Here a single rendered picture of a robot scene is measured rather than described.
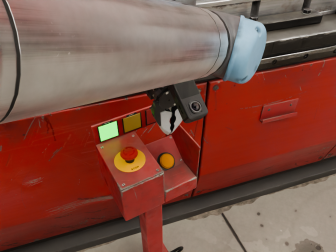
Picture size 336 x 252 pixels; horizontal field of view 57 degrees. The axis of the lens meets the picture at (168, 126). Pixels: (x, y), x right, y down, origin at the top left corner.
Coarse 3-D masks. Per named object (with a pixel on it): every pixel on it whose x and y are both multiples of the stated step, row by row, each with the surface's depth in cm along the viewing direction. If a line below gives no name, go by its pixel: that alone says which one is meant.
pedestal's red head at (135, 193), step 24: (120, 120) 74; (144, 120) 79; (96, 144) 75; (120, 144) 75; (168, 144) 81; (192, 144) 73; (144, 168) 70; (192, 168) 78; (120, 192) 66; (144, 192) 70; (168, 192) 75
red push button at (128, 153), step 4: (124, 148) 70; (128, 148) 70; (132, 148) 70; (120, 152) 70; (124, 152) 69; (128, 152) 69; (132, 152) 69; (136, 152) 70; (124, 156) 69; (128, 156) 68; (132, 156) 69; (128, 160) 70; (132, 160) 70
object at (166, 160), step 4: (160, 156) 79; (164, 156) 79; (168, 156) 79; (172, 156) 80; (160, 160) 78; (164, 160) 78; (168, 160) 79; (172, 160) 79; (160, 164) 78; (164, 164) 78; (168, 164) 78; (172, 164) 79
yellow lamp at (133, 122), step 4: (132, 116) 75; (136, 116) 76; (124, 120) 75; (128, 120) 75; (132, 120) 76; (136, 120) 77; (124, 124) 76; (128, 124) 76; (132, 124) 77; (136, 124) 78; (140, 124) 78; (124, 128) 76; (128, 128) 77; (132, 128) 78
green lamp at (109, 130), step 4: (108, 124) 73; (112, 124) 74; (116, 124) 74; (100, 128) 72; (104, 128) 73; (108, 128) 74; (112, 128) 74; (116, 128) 75; (100, 132) 73; (104, 132) 74; (108, 132) 74; (112, 132) 75; (116, 132) 76; (100, 136) 74; (104, 136) 75; (108, 136) 75; (112, 136) 76
